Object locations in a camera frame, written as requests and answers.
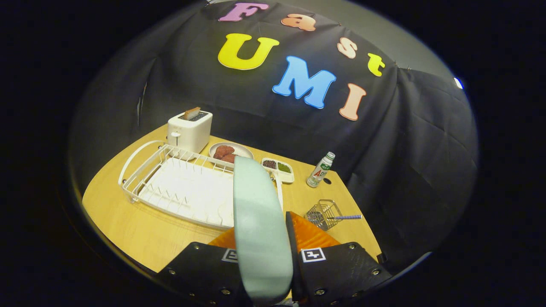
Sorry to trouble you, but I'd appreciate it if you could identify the white divided dish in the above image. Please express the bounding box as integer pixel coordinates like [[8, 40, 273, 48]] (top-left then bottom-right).
[[261, 158, 295, 184]]

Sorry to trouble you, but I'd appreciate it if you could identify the beige round plate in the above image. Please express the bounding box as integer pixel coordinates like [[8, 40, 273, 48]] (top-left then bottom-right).
[[209, 142, 255, 165]]

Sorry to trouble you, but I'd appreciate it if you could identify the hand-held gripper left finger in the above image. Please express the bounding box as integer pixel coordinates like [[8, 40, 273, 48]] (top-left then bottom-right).
[[156, 226, 253, 306]]

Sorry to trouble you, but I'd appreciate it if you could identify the pale green plate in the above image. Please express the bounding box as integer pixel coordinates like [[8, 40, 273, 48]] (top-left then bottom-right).
[[233, 156, 294, 306]]

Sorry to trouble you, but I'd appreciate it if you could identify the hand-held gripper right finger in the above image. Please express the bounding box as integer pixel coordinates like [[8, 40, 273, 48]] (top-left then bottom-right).
[[285, 211, 393, 306]]

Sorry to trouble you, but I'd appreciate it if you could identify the white wire dish rack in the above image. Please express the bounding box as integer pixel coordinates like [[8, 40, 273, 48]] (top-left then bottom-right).
[[118, 140, 284, 231]]

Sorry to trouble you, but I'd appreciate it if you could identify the white green-label drink bottle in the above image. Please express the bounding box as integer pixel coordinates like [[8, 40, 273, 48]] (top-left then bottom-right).
[[306, 152, 336, 188]]

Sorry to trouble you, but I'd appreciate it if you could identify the white toaster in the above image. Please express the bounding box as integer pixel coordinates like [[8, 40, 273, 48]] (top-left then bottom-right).
[[167, 110, 213, 154]]

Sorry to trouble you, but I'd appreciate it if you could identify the metal wire basket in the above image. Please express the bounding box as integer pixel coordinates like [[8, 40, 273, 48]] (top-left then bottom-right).
[[305, 199, 343, 231]]

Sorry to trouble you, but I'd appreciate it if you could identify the black backdrop cloth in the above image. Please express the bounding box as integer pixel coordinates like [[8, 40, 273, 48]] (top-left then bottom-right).
[[70, 0, 478, 273]]

